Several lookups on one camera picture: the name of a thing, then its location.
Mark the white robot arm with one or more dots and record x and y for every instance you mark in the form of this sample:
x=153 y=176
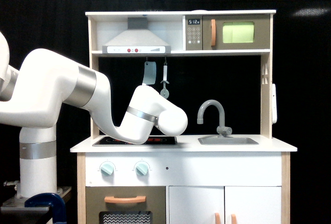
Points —
x=31 y=98

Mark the grey toy faucet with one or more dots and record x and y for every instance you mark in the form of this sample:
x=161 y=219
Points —
x=211 y=116

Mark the grey toy pizza cutter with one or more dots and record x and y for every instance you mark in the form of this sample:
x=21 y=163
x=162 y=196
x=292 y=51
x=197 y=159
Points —
x=164 y=92

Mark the grey toy cleaver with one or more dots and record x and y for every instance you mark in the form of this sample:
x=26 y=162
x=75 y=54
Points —
x=149 y=77

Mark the grey toy sink basin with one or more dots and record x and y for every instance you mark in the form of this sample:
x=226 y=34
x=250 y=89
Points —
x=227 y=141

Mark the grey toy range hood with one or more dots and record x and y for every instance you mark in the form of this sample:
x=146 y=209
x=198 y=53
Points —
x=136 y=39

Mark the right mint stove knob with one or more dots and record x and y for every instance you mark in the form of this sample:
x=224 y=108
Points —
x=142 y=168

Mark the mint stove knob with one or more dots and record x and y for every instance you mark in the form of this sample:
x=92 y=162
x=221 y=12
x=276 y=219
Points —
x=107 y=168
x=142 y=168

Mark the black toy stovetop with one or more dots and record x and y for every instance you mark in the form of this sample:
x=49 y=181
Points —
x=152 y=140

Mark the white wooden toy kitchen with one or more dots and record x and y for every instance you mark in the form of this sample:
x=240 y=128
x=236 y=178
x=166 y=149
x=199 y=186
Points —
x=222 y=178

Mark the left mint stove knob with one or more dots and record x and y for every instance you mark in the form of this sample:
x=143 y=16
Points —
x=107 y=168

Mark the toy microwave with green window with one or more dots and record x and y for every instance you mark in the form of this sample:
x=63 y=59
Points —
x=233 y=32

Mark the left white cabinet door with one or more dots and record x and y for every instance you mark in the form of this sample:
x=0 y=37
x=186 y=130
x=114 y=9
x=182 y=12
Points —
x=195 y=204

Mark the white cabinet door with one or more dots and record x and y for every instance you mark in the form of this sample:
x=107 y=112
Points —
x=252 y=204
x=195 y=204

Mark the white side-mounted holder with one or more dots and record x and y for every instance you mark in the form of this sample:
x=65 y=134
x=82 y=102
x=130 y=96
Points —
x=274 y=104

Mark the toy oven door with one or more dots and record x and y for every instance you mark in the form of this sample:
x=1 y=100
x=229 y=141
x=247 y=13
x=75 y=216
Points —
x=153 y=210

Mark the right white cabinet door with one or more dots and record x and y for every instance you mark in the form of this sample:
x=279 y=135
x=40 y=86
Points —
x=252 y=204

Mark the blue metal clamp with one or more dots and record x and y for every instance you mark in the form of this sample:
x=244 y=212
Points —
x=52 y=200

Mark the grey faucet handle knob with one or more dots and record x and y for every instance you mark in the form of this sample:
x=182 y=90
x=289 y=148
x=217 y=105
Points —
x=226 y=131

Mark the orange microwave handle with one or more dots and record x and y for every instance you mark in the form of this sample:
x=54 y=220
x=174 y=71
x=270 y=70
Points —
x=213 y=32

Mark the orange oven handle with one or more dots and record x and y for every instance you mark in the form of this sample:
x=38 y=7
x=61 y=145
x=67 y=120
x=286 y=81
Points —
x=114 y=200

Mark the left orange cabinet handle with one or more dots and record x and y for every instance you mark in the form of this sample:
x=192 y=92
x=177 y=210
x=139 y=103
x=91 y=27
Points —
x=217 y=218

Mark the orange cabinet handle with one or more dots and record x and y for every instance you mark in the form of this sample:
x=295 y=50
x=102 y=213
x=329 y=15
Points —
x=233 y=219
x=217 y=218

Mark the right orange cabinet handle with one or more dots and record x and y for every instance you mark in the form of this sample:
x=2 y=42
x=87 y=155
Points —
x=233 y=219

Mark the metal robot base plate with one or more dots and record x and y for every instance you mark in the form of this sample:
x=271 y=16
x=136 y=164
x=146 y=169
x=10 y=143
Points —
x=16 y=203

